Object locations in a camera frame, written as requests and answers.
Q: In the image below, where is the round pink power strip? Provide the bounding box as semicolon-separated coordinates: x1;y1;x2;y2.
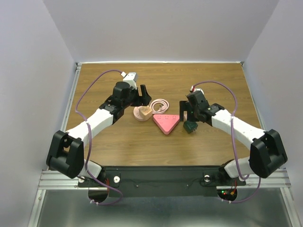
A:
133;107;143;122

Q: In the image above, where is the dark green plug adapter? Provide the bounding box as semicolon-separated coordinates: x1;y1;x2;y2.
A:
183;120;198;134

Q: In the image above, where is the beige cube socket adapter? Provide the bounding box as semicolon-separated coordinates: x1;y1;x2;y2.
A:
138;106;152;121

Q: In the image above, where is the pink triangular power strip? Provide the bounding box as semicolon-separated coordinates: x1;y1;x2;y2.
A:
152;114;180;135

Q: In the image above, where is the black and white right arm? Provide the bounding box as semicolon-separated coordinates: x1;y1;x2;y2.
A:
179;90;288;184

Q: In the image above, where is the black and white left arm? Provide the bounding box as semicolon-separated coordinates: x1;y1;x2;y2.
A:
46;81;152;186

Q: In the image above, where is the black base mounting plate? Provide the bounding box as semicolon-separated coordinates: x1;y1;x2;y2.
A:
78;165;249;198

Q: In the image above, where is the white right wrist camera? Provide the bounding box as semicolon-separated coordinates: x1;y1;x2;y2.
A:
189;86;204;94

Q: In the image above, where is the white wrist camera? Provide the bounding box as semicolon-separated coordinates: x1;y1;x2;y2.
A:
120;71;138;89
189;86;204;94

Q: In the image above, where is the coiled pink power cord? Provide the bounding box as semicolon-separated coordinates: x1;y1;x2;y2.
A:
150;98;170;113

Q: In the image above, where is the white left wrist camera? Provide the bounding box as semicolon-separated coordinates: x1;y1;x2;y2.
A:
120;71;138;89

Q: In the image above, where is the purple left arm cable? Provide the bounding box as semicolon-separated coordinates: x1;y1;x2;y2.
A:
75;69;124;206

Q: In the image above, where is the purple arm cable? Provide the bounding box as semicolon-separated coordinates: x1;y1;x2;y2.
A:
75;69;124;206
191;80;262;204

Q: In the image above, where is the aluminium table edge rail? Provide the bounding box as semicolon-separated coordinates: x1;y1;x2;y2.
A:
48;61;82;171

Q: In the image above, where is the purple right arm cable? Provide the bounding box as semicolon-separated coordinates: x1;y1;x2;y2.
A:
191;80;262;204

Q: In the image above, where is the aluminium front frame rail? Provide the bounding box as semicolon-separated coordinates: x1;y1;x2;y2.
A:
38;169;292;190

